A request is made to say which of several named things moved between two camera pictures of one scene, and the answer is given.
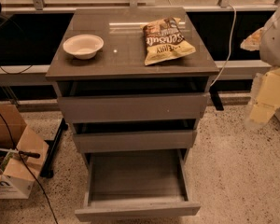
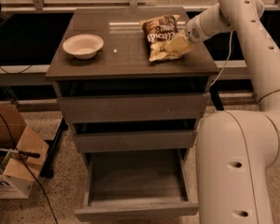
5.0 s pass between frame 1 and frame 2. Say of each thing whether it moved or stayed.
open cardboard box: stayed
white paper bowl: stayed
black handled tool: stayed
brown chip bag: moved
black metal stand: stayed
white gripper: moved
